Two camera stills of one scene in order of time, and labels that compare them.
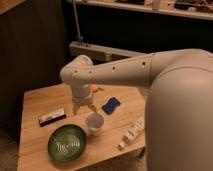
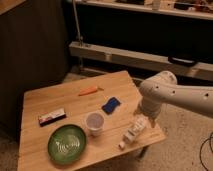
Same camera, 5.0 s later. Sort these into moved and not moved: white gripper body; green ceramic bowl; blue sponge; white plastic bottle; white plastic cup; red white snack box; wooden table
Moved: white gripper body
Not moved: wooden table; red white snack box; green ceramic bowl; blue sponge; white plastic bottle; white plastic cup
